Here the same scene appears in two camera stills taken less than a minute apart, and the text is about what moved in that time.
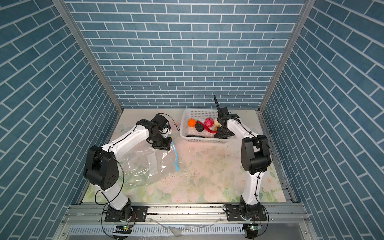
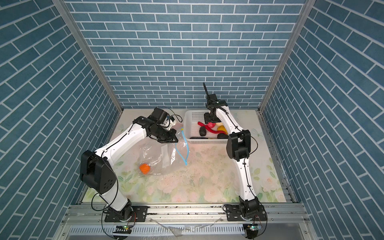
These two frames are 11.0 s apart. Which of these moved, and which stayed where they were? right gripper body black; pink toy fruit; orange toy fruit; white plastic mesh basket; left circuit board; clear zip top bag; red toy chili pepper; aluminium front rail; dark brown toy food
Moved: right gripper body black; clear zip top bag; dark brown toy food; white plastic mesh basket; orange toy fruit
Stayed: aluminium front rail; left circuit board; red toy chili pepper; pink toy fruit
